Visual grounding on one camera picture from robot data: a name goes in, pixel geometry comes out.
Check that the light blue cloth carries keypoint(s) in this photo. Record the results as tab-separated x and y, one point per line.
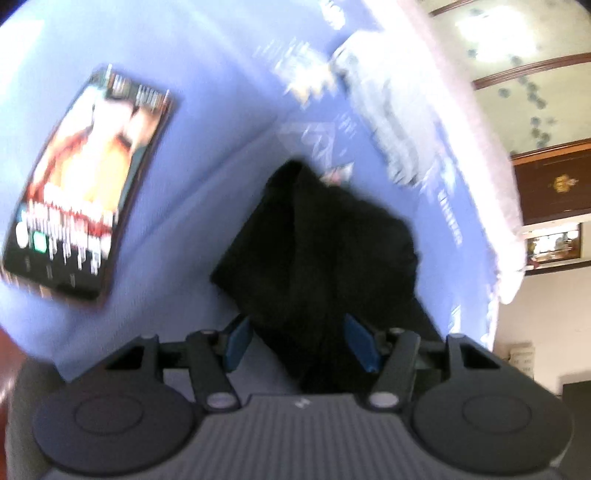
383	106

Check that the blue printed bed sheet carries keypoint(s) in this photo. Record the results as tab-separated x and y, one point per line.
207	92

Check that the white power strip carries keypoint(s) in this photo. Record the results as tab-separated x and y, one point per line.
521	357

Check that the wardrobe with patterned glass doors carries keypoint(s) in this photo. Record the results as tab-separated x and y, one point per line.
517	50

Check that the black pants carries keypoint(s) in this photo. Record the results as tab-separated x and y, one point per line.
323	258

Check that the dark wooden cabinet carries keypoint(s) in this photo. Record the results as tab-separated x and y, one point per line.
554	184

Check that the lit display shelf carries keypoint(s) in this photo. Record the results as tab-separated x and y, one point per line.
551	247

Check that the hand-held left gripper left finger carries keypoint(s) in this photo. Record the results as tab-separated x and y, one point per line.
238	341

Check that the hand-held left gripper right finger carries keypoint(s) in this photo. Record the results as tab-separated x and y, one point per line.
362	344

